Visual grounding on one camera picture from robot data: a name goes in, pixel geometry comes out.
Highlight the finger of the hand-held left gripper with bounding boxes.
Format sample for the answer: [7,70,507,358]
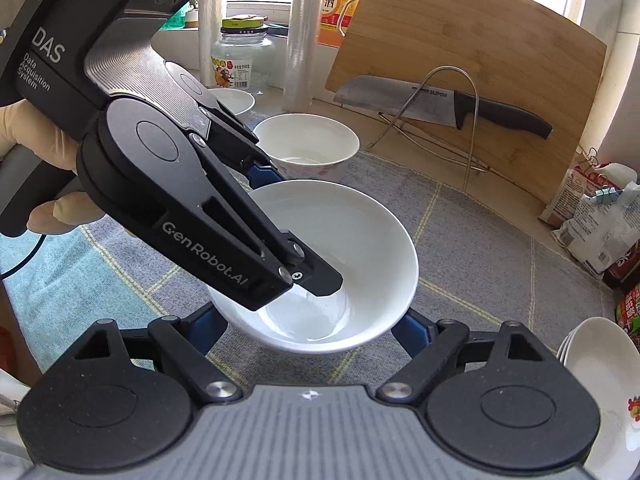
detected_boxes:
[145,132,344,312]
[197,102,288,196]

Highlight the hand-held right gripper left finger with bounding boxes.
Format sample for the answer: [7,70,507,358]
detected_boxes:
[72,302,246,403]

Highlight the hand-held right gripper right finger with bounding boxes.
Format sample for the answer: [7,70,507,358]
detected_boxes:
[377,310,558,401]

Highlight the white bowl purple floral print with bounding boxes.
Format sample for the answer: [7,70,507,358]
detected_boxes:
[252,113,361,184]
[205,180,420,356]
[206,87,256,117]

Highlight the person's left hand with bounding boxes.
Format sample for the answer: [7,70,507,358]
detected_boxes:
[0,99,108,235]

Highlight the clear glass jar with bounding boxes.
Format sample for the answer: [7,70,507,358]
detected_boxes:
[211,16,276,95]

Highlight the grey checked table mat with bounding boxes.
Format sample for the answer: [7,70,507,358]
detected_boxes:
[0,150,616,461]

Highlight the plastic wrap roll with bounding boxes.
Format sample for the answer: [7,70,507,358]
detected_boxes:
[282,0,331,113]

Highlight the orange liquid bottle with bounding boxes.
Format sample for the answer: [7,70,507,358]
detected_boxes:
[317,0,376,46]

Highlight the red white food bag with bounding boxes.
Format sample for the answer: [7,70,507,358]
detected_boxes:
[539,162,638,226]

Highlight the white green food bag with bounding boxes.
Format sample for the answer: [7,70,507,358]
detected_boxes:
[557,180,640,278]

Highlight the bamboo cutting board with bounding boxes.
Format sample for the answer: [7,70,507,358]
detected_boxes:
[325,0,608,203]

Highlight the kitchen knife black handle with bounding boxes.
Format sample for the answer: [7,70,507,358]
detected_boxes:
[333,75,553,140]

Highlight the metal wire rack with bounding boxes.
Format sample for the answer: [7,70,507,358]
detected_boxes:
[367,66,493,193]

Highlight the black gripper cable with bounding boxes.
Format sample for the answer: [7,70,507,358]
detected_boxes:
[0,232,48,281]

